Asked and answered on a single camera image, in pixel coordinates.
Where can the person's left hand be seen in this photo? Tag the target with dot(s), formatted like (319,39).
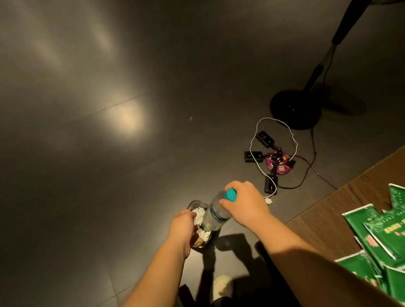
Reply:
(183,231)

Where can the person's right hand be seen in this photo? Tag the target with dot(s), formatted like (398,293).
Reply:
(247,204)

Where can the clear plastic water bottle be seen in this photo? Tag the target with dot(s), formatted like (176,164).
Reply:
(214,215)

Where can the person's right forearm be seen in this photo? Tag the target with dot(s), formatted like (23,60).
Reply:
(321,270)

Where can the black trash bin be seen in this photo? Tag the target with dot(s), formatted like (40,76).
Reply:
(202,236)

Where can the black power adapter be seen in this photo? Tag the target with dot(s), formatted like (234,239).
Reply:
(253,155)
(265,138)

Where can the pink power socket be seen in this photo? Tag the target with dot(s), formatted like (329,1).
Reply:
(277,162)

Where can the white shoe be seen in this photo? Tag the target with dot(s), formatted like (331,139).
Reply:
(222,286)

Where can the black standing fan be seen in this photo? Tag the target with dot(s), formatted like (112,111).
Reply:
(352,9)

